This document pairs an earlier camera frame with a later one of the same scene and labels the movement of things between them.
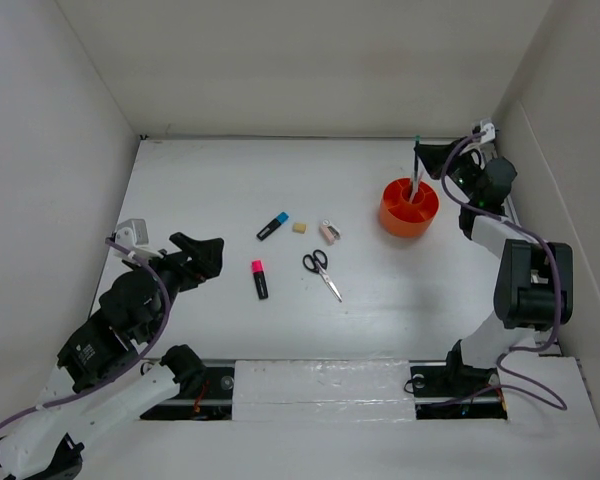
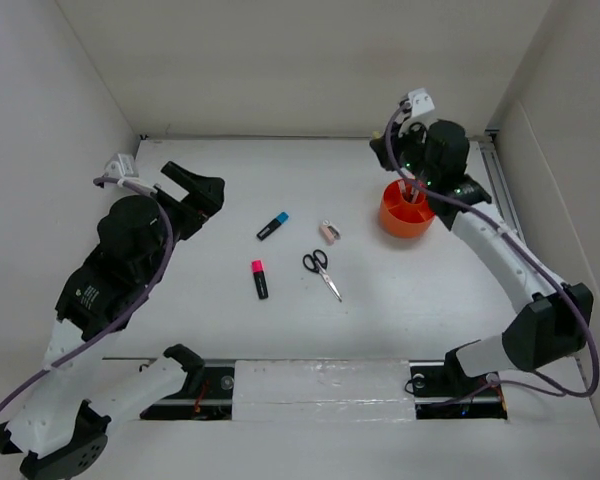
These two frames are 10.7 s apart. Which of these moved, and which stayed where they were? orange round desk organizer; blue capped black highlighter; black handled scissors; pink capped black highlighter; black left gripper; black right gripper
Moved: black left gripper; black right gripper
Stayed: blue capped black highlighter; orange round desk organizer; black handled scissors; pink capped black highlighter
